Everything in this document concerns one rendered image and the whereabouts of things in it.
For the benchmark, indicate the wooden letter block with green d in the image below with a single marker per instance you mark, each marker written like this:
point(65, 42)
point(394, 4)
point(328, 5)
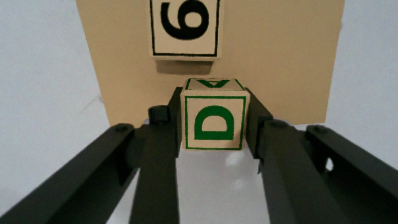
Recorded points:
point(214, 115)

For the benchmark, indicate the tan square mat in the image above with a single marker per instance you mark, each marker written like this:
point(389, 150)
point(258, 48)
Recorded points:
point(282, 50)

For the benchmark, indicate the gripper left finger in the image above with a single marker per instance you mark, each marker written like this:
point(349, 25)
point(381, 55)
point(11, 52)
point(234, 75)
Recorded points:
point(88, 188)

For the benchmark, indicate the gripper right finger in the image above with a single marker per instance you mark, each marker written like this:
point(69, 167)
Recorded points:
point(364, 186)

